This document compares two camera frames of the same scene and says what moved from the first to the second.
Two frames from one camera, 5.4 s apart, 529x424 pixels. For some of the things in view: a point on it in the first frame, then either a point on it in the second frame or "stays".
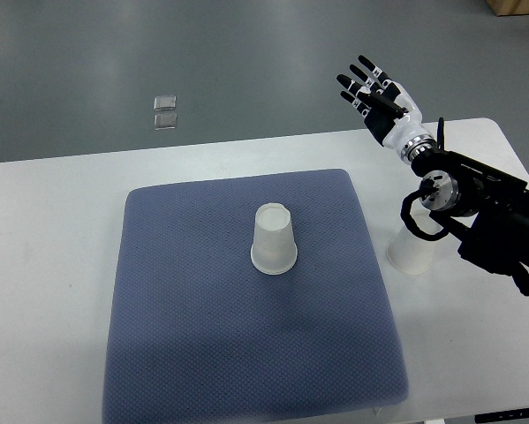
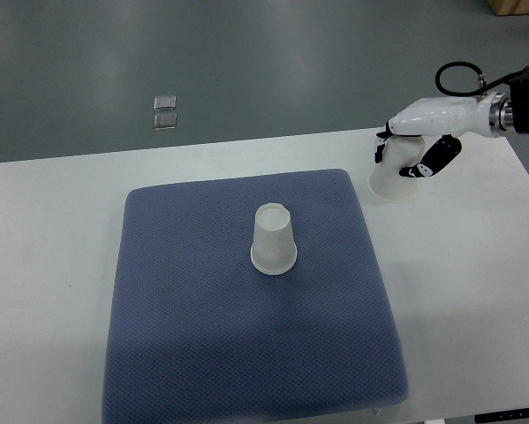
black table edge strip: x=512 y=414 stays
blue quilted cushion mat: x=194 y=334 stays
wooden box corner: x=517 y=7 stays
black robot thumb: x=384 y=106 -> x=447 y=148
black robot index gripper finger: x=376 y=71 -> x=381 y=138
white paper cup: x=409 y=253 -> x=385 y=180
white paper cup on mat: x=274 y=250 stays
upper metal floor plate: x=165 y=102 stays
